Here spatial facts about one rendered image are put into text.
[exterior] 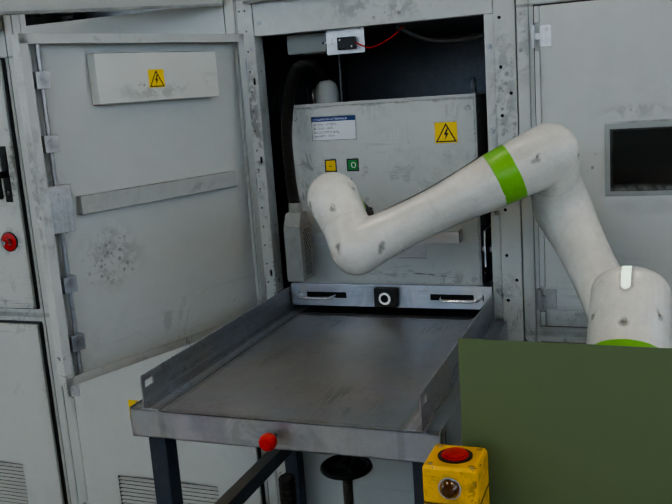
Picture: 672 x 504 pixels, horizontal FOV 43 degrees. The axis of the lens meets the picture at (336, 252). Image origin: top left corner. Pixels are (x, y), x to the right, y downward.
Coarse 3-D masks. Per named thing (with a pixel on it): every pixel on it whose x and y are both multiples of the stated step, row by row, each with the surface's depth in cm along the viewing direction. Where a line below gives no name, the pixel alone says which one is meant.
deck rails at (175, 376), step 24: (264, 312) 212; (480, 312) 190; (216, 336) 189; (240, 336) 200; (264, 336) 205; (480, 336) 190; (168, 360) 171; (192, 360) 180; (216, 360) 189; (456, 360) 167; (144, 384) 163; (168, 384) 171; (192, 384) 174; (432, 384) 150; (144, 408) 163; (432, 408) 150
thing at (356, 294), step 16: (320, 288) 224; (336, 288) 222; (352, 288) 220; (368, 288) 219; (400, 288) 216; (416, 288) 214; (432, 288) 213; (448, 288) 211; (464, 288) 210; (320, 304) 224; (336, 304) 223; (352, 304) 221; (368, 304) 220; (400, 304) 216; (416, 304) 215; (432, 304) 213; (448, 304) 212; (464, 304) 210
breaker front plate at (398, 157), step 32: (384, 128) 210; (416, 128) 207; (320, 160) 217; (384, 160) 211; (416, 160) 208; (448, 160) 206; (384, 192) 213; (416, 192) 210; (320, 256) 223; (416, 256) 213; (448, 256) 211
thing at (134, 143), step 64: (64, 64) 178; (128, 64) 187; (192, 64) 201; (64, 128) 179; (128, 128) 192; (192, 128) 206; (64, 192) 178; (128, 192) 191; (192, 192) 205; (256, 192) 221; (64, 256) 179; (128, 256) 194; (192, 256) 209; (64, 320) 179; (128, 320) 196; (192, 320) 211; (64, 384) 181
